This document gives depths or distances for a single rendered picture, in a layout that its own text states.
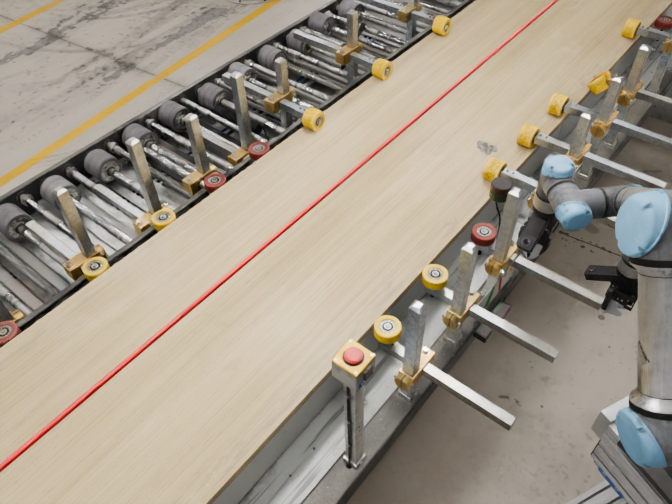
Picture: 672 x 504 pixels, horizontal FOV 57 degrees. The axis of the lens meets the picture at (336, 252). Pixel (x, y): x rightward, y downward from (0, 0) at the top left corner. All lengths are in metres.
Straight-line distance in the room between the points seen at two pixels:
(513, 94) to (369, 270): 1.13
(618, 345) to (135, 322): 2.10
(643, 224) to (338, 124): 1.52
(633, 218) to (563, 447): 1.62
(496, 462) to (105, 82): 3.60
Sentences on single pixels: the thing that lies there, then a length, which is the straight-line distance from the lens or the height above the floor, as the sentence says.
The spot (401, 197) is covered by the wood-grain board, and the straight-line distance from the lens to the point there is 2.15.
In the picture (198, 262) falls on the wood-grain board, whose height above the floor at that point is 0.90.
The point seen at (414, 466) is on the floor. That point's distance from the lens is 2.56.
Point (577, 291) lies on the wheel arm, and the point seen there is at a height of 0.86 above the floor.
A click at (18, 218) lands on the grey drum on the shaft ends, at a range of 2.47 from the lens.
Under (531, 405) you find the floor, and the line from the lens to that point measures 2.77.
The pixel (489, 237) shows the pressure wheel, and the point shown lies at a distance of 2.04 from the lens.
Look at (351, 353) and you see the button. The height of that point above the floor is 1.23.
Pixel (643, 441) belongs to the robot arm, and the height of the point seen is 1.25.
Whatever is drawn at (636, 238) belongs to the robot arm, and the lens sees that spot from 1.22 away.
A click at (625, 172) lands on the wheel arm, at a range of 2.33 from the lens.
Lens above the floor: 2.35
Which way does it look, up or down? 48 degrees down
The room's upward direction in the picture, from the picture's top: 2 degrees counter-clockwise
